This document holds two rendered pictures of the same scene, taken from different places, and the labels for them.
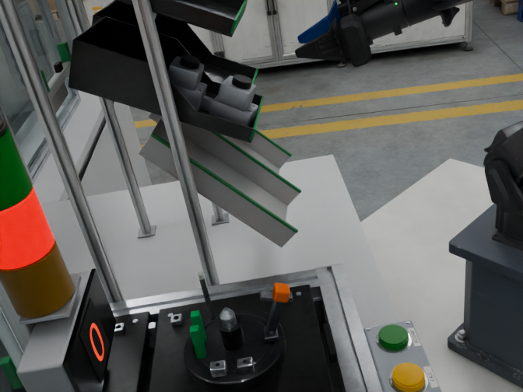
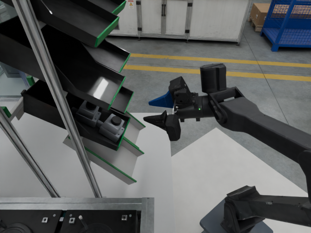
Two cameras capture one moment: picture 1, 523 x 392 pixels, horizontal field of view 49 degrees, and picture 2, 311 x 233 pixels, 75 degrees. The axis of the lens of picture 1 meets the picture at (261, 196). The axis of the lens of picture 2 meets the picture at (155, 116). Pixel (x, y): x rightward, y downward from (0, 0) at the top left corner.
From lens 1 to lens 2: 0.43 m
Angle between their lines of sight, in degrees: 12
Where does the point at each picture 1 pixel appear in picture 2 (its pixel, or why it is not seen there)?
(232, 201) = (107, 167)
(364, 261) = (167, 181)
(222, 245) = not seen: hidden behind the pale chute
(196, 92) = (93, 120)
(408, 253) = (187, 180)
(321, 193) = (158, 135)
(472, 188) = (221, 148)
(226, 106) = (106, 131)
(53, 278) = not seen: outside the picture
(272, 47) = (161, 29)
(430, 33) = (224, 36)
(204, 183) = (94, 158)
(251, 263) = not seen: hidden behind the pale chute
